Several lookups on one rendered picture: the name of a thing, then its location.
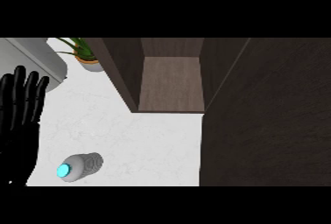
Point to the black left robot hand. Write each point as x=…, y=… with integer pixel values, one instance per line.
x=17, y=128

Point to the green potted plant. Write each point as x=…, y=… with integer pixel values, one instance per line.
x=85, y=57

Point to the dark wooden open cabinet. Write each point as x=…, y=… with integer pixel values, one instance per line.
x=170, y=84

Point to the dark wooden cabinet door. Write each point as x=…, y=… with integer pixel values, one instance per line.
x=266, y=116

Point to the clear bottle with cyan cap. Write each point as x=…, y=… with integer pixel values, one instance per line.
x=80, y=167

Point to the grey rounded appliance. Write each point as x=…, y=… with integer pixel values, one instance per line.
x=33, y=58

